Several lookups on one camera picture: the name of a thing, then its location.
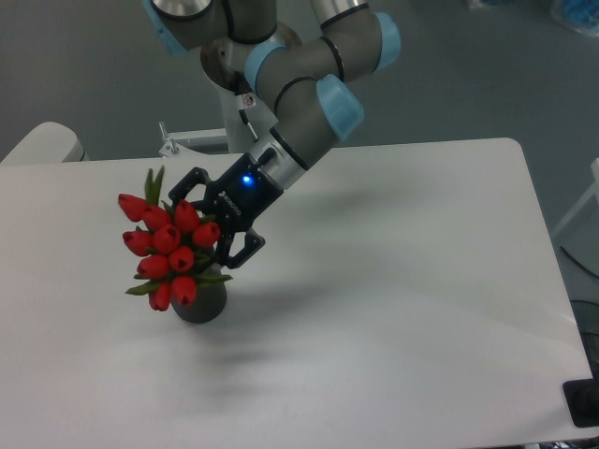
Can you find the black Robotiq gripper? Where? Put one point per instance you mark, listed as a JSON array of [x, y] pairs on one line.
[[241, 194]]

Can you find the red tulip bouquet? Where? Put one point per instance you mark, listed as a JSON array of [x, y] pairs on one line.
[[168, 240]]

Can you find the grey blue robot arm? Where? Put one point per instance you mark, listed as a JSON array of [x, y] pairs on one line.
[[305, 87]]

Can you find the black ribbed cylindrical vase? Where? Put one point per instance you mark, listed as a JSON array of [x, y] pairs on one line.
[[210, 299]]

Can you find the white chair back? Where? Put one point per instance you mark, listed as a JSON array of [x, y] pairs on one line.
[[47, 143]]

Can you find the white furniture leg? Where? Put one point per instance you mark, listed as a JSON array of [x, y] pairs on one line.
[[582, 208]]

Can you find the black device at table edge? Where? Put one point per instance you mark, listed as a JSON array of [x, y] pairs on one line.
[[582, 402]]

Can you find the clear bag with blue items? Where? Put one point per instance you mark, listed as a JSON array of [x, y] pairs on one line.
[[577, 15]]

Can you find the white metal base frame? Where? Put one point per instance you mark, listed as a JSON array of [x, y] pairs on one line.
[[179, 144]]

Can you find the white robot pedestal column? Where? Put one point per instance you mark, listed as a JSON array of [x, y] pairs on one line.
[[246, 117]]

